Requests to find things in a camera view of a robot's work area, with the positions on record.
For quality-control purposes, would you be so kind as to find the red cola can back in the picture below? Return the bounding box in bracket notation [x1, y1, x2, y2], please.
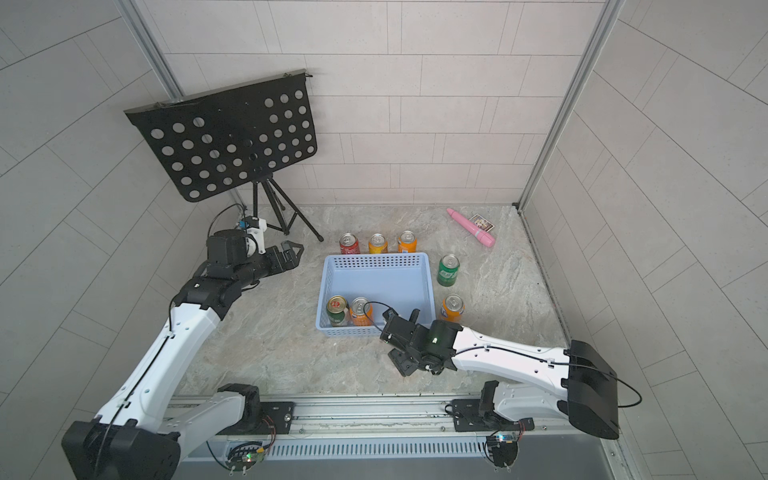
[339, 232, 361, 255]

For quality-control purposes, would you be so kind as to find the pink marker pen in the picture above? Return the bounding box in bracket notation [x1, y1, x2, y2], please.
[446, 208, 496, 248]

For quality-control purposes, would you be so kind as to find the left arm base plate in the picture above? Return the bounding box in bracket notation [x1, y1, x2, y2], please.
[218, 401, 296, 436]

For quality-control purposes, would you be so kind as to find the orange soda can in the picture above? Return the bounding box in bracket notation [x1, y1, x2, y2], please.
[368, 233, 388, 254]
[397, 230, 418, 253]

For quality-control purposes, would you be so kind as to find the aluminium front rail frame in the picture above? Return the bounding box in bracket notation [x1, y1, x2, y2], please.
[164, 394, 638, 479]

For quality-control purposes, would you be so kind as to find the green Sprite can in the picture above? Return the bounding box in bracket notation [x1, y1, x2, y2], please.
[437, 254, 460, 287]

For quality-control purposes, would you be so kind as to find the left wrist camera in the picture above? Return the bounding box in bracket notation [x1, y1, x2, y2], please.
[206, 217, 268, 267]

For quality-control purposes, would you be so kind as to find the small brown card box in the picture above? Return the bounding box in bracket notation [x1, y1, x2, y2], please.
[470, 214, 495, 232]

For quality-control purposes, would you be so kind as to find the left round circuit board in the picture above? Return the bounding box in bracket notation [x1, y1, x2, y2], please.
[225, 441, 268, 476]

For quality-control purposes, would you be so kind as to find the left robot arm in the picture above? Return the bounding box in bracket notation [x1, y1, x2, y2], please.
[61, 230, 304, 479]

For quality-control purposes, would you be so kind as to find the green and red can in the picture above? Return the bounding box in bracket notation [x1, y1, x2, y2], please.
[325, 295, 348, 327]

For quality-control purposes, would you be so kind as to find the orange Fanta can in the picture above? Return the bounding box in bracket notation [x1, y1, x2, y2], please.
[440, 294, 465, 323]

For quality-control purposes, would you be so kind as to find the black perforated music stand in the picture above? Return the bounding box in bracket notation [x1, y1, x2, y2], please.
[125, 70, 319, 234]

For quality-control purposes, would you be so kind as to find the right round circuit board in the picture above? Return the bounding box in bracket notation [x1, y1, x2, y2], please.
[484, 435, 519, 470]

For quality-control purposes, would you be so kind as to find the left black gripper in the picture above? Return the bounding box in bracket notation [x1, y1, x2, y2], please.
[233, 241, 307, 289]

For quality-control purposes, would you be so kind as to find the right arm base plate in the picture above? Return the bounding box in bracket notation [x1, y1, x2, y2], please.
[444, 399, 535, 433]

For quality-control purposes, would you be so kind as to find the lavender perforated plastic basket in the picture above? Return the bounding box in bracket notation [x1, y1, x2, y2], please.
[316, 253, 437, 337]

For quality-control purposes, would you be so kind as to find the round circuit board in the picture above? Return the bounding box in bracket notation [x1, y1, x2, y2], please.
[484, 435, 519, 470]
[225, 441, 268, 476]

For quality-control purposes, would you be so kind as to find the orange can front row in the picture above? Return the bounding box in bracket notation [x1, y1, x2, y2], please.
[349, 297, 374, 327]

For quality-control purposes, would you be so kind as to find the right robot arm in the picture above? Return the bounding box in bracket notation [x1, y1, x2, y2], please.
[380, 315, 623, 440]

